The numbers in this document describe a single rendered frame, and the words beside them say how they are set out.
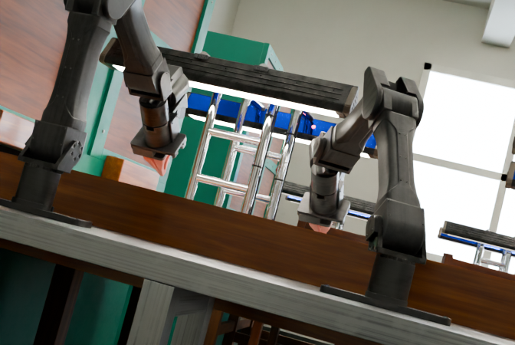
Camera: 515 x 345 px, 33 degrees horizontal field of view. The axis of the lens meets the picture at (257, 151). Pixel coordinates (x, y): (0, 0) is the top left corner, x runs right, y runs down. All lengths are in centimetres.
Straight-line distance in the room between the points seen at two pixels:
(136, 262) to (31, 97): 106
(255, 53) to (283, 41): 248
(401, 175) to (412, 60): 571
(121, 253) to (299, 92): 83
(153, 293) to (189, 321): 25
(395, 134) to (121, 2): 52
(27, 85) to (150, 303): 108
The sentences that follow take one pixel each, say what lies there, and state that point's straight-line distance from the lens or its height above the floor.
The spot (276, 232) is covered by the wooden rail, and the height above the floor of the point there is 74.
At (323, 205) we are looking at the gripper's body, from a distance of 182.
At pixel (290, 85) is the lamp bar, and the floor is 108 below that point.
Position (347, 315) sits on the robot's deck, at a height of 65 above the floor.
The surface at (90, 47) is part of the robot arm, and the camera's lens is 150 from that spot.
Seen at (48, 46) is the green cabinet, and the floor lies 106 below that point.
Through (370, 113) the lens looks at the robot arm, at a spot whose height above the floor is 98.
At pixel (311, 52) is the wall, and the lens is 716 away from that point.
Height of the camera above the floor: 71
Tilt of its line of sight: 6 degrees up
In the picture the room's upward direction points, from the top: 15 degrees clockwise
